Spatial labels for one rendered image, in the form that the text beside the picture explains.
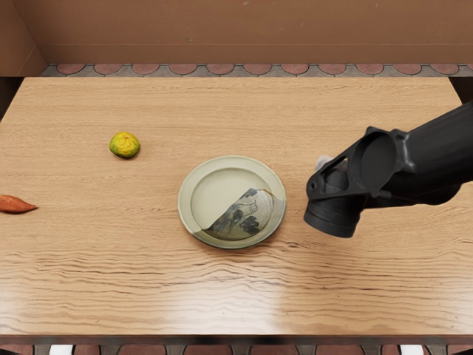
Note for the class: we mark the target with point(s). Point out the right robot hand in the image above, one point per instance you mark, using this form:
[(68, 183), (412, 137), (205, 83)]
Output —
[(323, 160)]

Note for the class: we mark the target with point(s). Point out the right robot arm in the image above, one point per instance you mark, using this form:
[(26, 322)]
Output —
[(425, 162)]

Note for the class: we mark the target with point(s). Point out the pale green patterned plate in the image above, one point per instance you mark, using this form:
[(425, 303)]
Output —
[(218, 192)]

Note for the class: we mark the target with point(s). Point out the yellow-green citrus fruit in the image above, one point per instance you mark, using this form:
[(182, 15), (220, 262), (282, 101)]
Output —
[(124, 145)]

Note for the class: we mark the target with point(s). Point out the orange sweet potato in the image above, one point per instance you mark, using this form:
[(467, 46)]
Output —
[(13, 204)]

